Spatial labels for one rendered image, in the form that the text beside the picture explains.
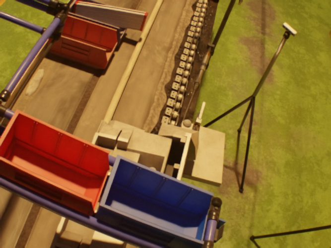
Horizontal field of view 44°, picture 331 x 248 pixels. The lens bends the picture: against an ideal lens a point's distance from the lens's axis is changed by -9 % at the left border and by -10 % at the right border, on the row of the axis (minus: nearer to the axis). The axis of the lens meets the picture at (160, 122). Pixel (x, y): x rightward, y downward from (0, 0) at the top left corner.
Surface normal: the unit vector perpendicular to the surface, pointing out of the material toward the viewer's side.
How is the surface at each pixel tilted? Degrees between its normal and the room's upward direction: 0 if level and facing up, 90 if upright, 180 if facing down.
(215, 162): 0
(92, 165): 88
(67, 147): 88
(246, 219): 0
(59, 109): 0
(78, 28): 88
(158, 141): 10
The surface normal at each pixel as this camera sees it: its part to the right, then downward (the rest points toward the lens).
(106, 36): -0.21, 0.67
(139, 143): 0.10, -0.69
